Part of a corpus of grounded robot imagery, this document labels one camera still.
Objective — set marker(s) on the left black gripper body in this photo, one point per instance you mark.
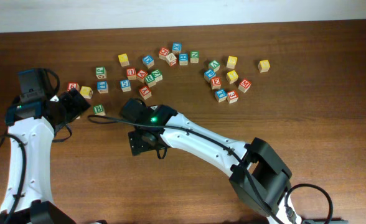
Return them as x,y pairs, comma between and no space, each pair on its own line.
71,107

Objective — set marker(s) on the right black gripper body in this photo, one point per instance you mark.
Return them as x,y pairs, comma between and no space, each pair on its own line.
143,139

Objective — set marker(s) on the green R block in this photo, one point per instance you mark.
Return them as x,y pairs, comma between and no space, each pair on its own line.
150,80

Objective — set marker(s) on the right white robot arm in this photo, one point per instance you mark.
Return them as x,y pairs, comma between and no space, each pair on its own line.
257,174

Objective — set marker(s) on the red 6 block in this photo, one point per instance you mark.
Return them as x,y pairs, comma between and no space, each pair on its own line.
73,85

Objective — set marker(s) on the yellow block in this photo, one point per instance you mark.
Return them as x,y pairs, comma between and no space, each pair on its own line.
86,92
263,66
231,62
232,76
123,59

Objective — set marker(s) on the green B block right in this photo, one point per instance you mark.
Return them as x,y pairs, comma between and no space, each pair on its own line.
99,110

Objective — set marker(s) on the blue I block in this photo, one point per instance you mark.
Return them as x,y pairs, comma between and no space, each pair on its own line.
102,87

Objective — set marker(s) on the red K block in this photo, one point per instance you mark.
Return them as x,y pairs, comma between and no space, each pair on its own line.
145,92

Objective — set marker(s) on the green J block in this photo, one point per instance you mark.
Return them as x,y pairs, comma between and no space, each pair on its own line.
100,72

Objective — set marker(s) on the blue 5 block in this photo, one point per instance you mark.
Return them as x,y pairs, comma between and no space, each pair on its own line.
125,85

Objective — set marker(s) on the red A block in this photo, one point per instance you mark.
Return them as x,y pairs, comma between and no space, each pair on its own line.
141,75

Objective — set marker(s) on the green Z block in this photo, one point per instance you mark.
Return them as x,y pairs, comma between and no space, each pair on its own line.
157,74

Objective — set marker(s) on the red U block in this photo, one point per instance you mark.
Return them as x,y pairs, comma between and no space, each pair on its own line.
131,73

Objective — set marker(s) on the yellow block upper left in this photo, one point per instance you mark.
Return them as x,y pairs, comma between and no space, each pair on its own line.
123,59

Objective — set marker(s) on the blue D block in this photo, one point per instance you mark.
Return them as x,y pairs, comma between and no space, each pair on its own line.
148,61

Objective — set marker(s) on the red and wood block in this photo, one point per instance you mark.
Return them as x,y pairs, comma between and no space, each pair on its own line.
171,59

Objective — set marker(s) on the blue 1 block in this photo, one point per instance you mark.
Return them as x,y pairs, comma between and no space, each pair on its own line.
220,95

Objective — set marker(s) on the red C block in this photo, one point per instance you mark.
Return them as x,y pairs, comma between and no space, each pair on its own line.
163,53

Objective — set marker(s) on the blue H block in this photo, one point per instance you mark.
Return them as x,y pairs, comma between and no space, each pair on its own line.
183,59

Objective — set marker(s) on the blue P block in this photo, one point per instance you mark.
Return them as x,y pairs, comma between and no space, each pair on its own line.
209,74

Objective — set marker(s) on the red E block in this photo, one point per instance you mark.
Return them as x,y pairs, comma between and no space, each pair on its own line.
215,83

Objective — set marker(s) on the blue X block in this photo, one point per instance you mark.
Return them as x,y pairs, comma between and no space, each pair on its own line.
176,48

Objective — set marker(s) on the green N block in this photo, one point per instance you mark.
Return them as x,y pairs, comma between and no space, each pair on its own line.
194,56

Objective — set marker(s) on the red 3 block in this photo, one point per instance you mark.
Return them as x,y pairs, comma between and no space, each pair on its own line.
232,96

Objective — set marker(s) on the green V block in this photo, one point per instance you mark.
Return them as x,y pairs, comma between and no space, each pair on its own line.
214,65

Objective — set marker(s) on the yellow block centre right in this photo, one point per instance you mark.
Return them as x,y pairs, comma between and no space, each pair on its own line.
232,76

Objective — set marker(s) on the red M block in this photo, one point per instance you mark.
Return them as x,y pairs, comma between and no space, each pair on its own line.
244,85

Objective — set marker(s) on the yellow block upper right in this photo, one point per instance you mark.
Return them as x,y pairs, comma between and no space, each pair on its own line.
231,62

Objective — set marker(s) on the yellow block far right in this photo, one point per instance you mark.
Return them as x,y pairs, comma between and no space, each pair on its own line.
263,66

